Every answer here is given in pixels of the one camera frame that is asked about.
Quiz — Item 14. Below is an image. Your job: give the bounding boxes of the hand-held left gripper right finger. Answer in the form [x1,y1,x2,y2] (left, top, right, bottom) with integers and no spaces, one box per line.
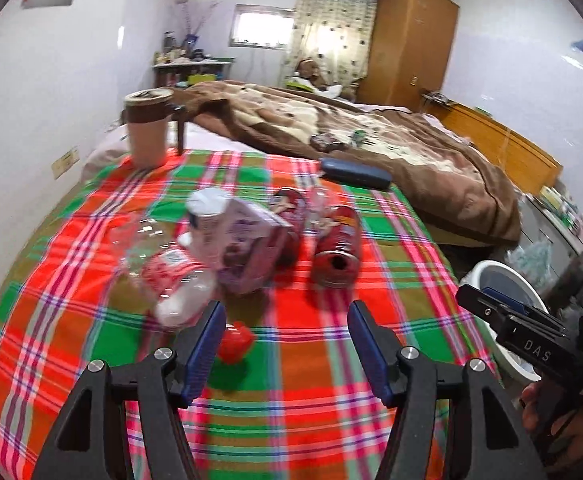
[347,300,547,480]

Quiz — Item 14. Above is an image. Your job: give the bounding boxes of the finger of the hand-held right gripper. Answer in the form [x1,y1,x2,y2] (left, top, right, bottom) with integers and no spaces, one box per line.
[484,287,567,335]
[457,284,509,341]

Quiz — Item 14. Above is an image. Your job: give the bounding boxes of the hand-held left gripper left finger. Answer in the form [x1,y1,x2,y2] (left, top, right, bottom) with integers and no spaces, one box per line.
[31,300,228,480]

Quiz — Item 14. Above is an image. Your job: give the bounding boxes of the white trash bin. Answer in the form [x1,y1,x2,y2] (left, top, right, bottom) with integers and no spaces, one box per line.
[464,260,547,381]

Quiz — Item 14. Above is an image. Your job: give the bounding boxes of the red bottle cap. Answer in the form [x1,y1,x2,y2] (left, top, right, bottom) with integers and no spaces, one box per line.
[216,322,257,363]

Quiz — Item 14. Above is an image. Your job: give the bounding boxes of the clear plastic bottle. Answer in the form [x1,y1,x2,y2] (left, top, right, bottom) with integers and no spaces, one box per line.
[116,210,218,326]

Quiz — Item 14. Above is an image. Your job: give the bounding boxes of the red drink can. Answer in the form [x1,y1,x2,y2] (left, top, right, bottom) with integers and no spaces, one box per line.
[268,187,308,271]
[311,205,362,289]

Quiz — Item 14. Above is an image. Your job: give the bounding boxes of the purple drink carton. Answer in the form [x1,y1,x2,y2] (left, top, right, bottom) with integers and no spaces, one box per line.
[216,205,298,295]
[186,189,252,261]

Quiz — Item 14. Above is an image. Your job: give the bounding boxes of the white and green plastic bag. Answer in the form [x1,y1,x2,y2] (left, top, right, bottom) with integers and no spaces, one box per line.
[509,242,567,286]

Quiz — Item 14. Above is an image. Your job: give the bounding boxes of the grey nightstand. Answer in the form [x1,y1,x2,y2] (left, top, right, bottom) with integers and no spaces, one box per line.
[519,195,583,281]

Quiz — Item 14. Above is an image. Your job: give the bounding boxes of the pile of small boxes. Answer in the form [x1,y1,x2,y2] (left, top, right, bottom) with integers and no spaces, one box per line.
[539,185,583,241]

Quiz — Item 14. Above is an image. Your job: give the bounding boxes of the plaid tablecloth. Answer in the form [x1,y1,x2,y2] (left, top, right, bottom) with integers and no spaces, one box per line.
[0,149,502,480]

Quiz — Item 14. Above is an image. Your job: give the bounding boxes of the clear small bottle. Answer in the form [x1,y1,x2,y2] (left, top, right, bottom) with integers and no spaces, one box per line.
[305,186,335,233]

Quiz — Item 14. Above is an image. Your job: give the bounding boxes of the brown patterned blanket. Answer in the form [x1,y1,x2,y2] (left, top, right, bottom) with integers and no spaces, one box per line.
[174,80,522,248]

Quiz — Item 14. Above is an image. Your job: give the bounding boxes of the wooden bed headboard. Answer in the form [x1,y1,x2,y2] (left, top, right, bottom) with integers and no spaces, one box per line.
[424,92,562,196]

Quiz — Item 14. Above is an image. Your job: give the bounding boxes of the dark blue glasses case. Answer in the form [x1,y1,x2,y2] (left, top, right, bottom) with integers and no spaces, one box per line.
[320,157,391,191]

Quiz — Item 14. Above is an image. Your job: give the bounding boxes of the small dark pouch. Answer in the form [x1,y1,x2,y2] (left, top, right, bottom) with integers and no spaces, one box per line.
[310,132,346,152]

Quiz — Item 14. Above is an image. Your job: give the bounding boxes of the brown and pink thermos cup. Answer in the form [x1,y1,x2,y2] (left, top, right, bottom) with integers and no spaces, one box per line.
[124,88,187,169]

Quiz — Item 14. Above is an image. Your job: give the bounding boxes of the wooden wardrobe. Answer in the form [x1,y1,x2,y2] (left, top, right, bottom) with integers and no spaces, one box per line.
[356,0,459,113]

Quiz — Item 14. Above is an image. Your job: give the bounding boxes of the small desk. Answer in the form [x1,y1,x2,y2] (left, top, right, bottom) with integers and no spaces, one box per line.
[152,57,237,89]

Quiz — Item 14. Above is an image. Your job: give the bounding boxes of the brown teddy bear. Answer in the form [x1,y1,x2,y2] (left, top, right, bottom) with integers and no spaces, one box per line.
[294,57,325,84]

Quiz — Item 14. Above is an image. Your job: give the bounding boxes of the group of bottles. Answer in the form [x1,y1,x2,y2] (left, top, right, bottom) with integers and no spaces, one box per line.
[154,32,207,65]

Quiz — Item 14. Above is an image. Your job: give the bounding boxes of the window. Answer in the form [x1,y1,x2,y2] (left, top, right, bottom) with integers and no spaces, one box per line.
[228,4,297,51]

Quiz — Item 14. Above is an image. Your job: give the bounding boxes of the dried branches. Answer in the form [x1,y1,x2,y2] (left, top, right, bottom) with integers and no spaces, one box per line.
[174,0,219,46]

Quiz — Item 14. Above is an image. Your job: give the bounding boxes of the patterned curtain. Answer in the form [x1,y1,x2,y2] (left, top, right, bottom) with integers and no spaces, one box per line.
[284,0,378,96]

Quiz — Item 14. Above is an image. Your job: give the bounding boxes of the wall socket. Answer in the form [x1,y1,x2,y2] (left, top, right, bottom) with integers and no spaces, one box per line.
[52,147,79,179]

